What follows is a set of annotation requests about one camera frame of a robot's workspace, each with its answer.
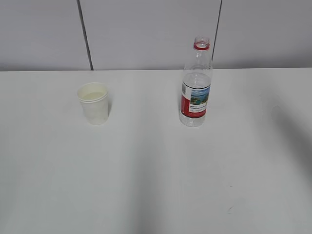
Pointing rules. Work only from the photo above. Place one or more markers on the clear water bottle red label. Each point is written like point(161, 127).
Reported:
point(196, 83)

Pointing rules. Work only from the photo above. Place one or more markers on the white paper cup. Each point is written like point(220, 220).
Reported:
point(93, 98)

